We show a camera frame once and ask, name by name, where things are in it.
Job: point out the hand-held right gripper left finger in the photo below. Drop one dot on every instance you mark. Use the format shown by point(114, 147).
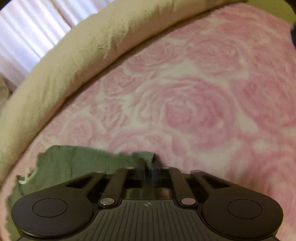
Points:
point(116, 185)

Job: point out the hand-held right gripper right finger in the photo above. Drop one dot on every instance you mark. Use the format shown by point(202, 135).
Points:
point(155, 173)

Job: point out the grey knit garment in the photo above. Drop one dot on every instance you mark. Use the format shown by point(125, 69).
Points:
point(69, 162)

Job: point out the pink rose print blanket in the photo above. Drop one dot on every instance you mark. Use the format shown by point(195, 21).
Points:
point(196, 104)

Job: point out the grey and cream folded duvet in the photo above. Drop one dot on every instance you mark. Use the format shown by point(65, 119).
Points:
point(69, 58)

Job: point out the pink curtain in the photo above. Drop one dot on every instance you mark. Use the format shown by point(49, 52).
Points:
point(30, 27)

